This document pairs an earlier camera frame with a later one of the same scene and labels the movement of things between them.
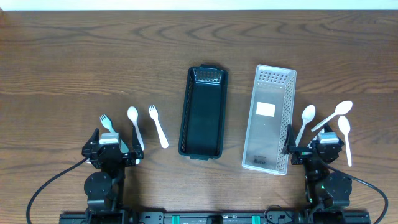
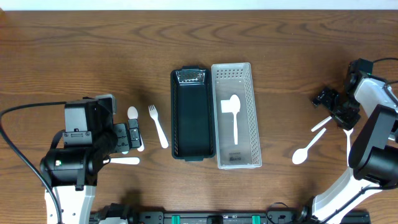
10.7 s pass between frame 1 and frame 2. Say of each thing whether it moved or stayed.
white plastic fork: stayed
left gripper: moved
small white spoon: stayed
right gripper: moved
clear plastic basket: moved
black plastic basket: moved
